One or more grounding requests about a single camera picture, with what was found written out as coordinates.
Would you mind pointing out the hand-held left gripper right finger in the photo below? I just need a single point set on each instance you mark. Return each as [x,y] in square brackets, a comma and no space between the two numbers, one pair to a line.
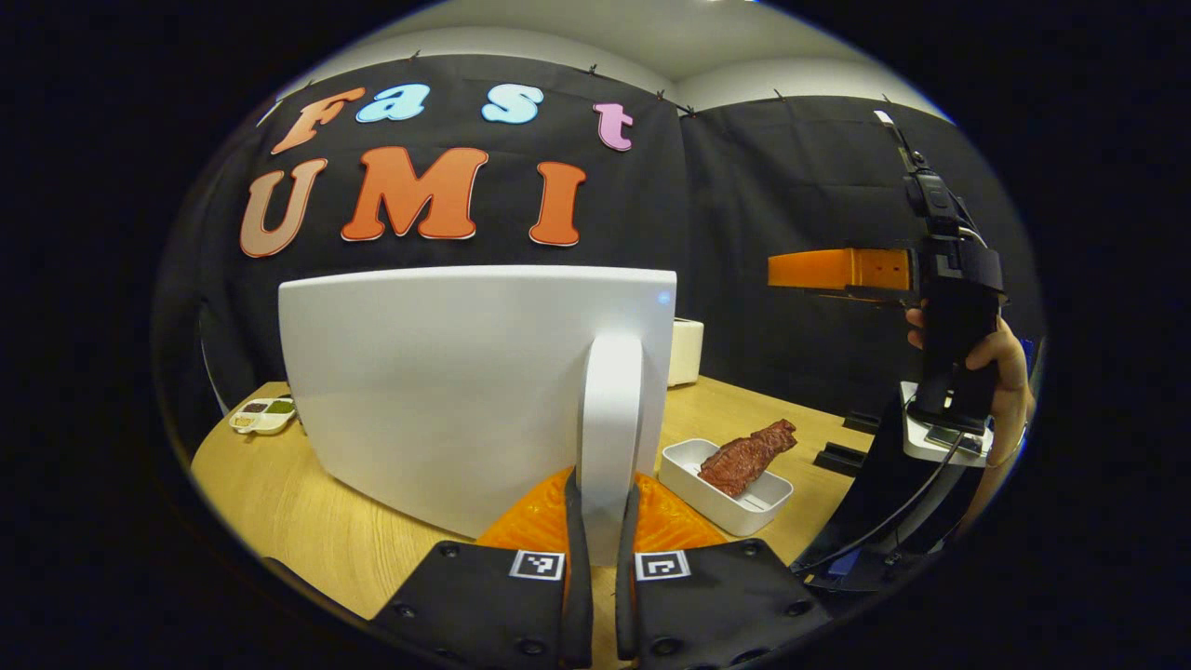
[627,596]

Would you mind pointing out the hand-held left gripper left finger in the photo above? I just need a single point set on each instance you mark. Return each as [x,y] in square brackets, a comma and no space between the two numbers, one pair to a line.
[579,577]

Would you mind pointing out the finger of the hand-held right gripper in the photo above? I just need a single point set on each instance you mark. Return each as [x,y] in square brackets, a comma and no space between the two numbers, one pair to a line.
[837,270]

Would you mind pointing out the red meat piece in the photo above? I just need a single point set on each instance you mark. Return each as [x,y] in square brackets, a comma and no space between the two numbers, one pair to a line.
[744,456]

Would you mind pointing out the white microwave oven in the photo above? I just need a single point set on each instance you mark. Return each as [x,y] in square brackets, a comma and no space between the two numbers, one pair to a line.
[447,391]

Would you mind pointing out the white rectangular food tray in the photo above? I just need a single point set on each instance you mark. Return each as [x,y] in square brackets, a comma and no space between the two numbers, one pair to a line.
[735,512]

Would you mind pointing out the small black block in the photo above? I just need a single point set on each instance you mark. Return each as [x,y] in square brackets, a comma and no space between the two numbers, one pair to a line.
[861,422]
[842,459]

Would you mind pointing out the white toaster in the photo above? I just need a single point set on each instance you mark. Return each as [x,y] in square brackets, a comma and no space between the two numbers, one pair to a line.
[687,354]

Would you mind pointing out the white divided condiment dish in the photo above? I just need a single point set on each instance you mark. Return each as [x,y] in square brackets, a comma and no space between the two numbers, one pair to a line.
[265,416]

